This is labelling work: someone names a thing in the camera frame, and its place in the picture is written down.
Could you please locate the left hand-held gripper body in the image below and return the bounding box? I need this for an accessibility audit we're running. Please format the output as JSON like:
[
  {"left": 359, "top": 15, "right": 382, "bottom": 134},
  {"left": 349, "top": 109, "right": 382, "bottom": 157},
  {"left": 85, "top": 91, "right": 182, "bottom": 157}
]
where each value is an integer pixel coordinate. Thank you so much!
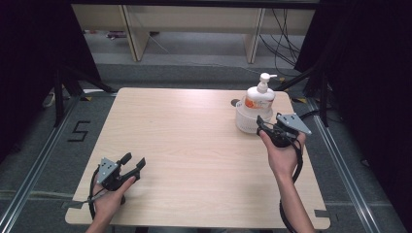
[{"left": 96, "top": 156, "right": 142, "bottom": 192}]

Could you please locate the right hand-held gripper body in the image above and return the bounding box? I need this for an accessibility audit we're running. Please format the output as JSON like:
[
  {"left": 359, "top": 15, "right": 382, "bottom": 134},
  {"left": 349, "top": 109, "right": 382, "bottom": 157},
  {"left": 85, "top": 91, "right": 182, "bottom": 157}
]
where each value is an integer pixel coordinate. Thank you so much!
[{"left": 262, "top": 113, "right": 313, "bottom": 149}]

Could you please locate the white plastic basket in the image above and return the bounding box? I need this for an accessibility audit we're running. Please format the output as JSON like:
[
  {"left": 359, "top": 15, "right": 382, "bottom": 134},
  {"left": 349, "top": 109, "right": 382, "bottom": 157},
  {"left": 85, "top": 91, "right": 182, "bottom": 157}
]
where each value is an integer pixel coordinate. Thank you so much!
[{"left": 235, "top": 98, "right": 275, "bottom": 135}]

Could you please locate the white pump bottle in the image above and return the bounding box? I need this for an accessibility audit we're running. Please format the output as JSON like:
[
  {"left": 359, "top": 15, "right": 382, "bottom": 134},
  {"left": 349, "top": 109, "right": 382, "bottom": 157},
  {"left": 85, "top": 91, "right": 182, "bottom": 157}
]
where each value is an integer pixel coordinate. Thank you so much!
[{"left": 243, "top": 72, "right": 279, "bottom": 121}]

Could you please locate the person's right hand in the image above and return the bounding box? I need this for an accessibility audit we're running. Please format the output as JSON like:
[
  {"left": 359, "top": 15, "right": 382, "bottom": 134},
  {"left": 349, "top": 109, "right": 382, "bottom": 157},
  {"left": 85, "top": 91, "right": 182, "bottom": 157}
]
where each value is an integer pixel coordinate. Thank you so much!
[{"left": 258, "top": 130, "right": 307, "bottom": 181}]

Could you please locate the person's left hand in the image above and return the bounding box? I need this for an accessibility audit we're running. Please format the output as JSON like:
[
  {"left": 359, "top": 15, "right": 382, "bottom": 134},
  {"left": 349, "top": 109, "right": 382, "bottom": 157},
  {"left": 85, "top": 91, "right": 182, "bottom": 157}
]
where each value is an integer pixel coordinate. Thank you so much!
[{"left": 92, "top": 176, "right": 137, "bottom": 224}]

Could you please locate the black metal stand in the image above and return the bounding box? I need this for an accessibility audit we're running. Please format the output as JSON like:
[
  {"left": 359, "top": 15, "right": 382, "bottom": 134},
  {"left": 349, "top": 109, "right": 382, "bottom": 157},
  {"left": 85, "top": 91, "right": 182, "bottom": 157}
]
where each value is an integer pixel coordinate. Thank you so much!
[
  {"left": 274, "top": 62, "right": 330, "bottom": 128},
  {"left": 52, "top": 65, "right": 119, "bottom": 128}
]

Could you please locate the dark curtain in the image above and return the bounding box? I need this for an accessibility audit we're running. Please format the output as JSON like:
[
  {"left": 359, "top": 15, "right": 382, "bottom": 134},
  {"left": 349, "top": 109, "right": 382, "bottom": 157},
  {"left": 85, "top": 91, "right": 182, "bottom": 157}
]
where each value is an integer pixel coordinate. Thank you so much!
[
  {"left": 0, "top": 0, "right": 102, "bottom": 163},
  {"left": 293, "top": 0, "right": 412, "bottom": 232}
]

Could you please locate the beige wooden desk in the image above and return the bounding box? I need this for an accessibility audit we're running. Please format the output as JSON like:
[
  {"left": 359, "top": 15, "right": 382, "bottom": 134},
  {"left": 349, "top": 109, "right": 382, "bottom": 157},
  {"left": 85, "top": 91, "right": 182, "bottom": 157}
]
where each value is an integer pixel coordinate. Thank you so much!
[{"left": 71, "top": 3, "right": 317, "bottom": 64}]

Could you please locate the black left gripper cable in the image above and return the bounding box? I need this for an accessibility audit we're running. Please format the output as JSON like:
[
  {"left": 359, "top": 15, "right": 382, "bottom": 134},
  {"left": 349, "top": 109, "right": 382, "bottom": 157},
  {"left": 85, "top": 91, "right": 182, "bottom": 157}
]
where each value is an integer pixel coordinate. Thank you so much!
[{"left": 87, "top": 165, "right": 108, "bottom": 221}]

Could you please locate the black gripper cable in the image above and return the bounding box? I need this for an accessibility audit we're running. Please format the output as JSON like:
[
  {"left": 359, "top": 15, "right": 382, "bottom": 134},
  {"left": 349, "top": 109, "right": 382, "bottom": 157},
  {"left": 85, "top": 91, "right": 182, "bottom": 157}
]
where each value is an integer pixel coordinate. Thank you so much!
[
  {"left": 87, "top": 165, "right": 108, "bottom": 221},
  {"left": 278, "top": 138, "right": 305, "bottom": 233}
]

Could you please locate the black floor cable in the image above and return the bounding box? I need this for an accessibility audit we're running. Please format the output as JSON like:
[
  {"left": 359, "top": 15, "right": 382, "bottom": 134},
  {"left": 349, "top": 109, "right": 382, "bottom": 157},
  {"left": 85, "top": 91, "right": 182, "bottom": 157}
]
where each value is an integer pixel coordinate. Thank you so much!
[{"left": 297, "top": 109, "right": 323, "bottom": 121}]

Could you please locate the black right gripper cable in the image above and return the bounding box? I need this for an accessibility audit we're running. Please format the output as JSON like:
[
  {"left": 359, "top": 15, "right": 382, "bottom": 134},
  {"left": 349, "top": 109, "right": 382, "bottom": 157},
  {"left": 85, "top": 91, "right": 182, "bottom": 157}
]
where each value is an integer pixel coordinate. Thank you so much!
[{"left": 278, "top": 138, "right": 305, "bottom": 233}]

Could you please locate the aluminium floor rail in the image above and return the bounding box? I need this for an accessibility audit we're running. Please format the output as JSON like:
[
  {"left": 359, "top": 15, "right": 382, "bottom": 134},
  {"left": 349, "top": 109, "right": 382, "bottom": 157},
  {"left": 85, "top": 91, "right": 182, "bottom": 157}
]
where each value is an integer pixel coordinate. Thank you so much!
[
  {"left": 0, "top": 95, "right": 83, "bottom": 233},
  {"left": 305, "top": 97, "right": 381, "bottom": 233}
]

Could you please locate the bundle of black cables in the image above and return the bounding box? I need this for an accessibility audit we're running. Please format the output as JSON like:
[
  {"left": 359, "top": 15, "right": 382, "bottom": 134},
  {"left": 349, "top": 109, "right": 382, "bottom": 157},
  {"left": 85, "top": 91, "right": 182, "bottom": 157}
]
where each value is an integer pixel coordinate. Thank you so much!
[{"left": 257, "top": 8, "right": 303, "bottom": 78}]

